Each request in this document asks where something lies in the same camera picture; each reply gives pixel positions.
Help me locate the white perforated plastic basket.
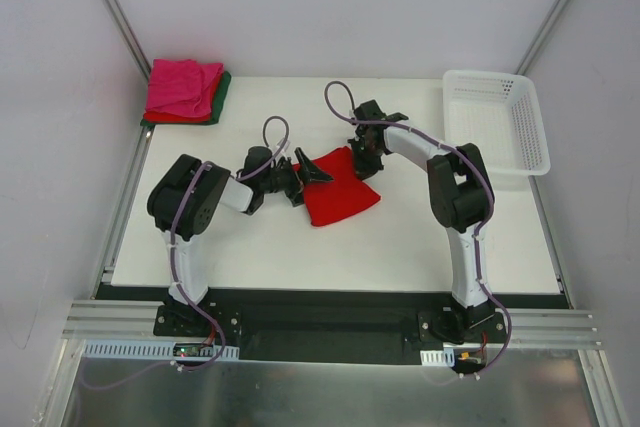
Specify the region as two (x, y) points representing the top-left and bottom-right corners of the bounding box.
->
(442, 70), (551, 177)

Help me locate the aluminium frame post left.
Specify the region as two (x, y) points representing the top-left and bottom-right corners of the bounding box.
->
(102, 0), (151, 81)

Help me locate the folded green t shirt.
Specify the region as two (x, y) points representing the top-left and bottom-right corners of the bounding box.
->
(140, 71), (232, 127)

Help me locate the aluminium frame post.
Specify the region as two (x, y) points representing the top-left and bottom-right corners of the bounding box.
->
(102, 0), (151, 81)
(514, 0), (574, 76)

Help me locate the white slotted cable duct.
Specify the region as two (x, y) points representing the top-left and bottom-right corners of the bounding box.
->
(83, 340), (240, 362)

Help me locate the folded pink t shirt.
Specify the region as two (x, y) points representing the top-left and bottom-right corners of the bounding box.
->
(145, 59), (225, 119)

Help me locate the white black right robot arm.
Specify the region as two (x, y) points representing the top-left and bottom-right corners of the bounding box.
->
(349, 100), (495, 344)

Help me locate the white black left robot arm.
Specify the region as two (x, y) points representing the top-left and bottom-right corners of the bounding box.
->
(147, 146), (334, 346)

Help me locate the aluminium frame post right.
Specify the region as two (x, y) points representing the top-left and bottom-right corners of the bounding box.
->
(514, 0), (574, 76)

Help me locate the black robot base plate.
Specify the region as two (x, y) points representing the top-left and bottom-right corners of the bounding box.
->
(153, 289), (507, 365)

